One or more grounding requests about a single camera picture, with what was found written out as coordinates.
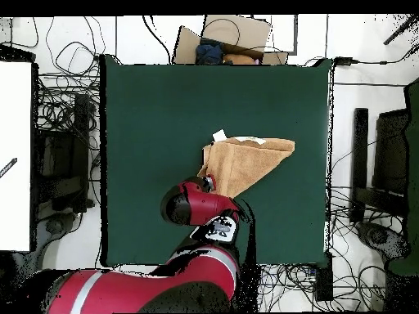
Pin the black power adapter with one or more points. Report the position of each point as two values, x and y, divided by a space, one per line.
343 61

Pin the dark blue garment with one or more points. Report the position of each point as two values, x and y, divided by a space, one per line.
209 52

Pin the dark green table cloth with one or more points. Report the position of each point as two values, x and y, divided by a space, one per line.
147 114

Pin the black chair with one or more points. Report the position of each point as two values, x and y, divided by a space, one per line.
389 150

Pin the brown cardboard box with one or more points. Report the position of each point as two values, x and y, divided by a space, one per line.
235 32

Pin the orange cloth in box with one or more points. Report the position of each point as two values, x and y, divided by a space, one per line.
239 59

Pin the orange terry towel with tags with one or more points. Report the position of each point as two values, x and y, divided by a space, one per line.
248 160

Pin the white board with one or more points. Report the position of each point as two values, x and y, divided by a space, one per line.
14 147

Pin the black rectangular box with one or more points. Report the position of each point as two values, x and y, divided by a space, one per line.
324 278

